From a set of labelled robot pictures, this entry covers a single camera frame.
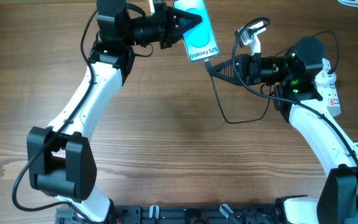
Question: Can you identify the white charger plug adapter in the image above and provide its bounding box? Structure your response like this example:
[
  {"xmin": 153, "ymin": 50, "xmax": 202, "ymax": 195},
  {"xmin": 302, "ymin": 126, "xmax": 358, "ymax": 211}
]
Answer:
[{"xmin": 314, "ymin": 70, "xmax": 336, "ymax": 85}]

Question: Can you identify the cyan screen smartphone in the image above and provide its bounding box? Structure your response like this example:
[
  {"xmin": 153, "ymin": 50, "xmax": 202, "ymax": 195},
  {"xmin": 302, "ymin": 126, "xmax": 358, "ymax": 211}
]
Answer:
[{"xmin": 173, "ymin": 0, "xmax": 219, "ymax": 62}]

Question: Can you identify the black usb charger cable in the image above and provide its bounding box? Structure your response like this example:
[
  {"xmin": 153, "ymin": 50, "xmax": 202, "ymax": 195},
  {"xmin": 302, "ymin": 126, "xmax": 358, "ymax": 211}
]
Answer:
[{"xmin": 204, "ymin": 30, "xmax": 341, "ymax": 124}]

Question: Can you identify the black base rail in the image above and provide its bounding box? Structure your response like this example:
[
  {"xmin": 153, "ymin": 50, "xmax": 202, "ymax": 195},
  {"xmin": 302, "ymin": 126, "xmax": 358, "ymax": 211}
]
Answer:
[{"xmin": 55, "ymin": 203, "xmax": 284, "ymax": 224}]

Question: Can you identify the white power strip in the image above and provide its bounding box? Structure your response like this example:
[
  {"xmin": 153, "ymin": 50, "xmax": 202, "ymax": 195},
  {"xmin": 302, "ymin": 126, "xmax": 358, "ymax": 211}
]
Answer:
[{"xmin": 314, "ymin": 58, "xmax": 341, "ymax": 117}]

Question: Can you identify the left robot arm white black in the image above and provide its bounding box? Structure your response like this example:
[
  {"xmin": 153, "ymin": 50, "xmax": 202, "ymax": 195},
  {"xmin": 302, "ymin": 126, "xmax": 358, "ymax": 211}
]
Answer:
[{"xmin": 23, "ymin": 0, "xmax": 202, "ymax": 223}]

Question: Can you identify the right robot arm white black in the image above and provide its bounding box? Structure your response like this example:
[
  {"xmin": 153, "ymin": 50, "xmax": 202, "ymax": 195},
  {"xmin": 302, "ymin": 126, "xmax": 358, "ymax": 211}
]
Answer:
[{"xmin": 206, "ymin": 37, "xmax": 358, "ymax": 223}]

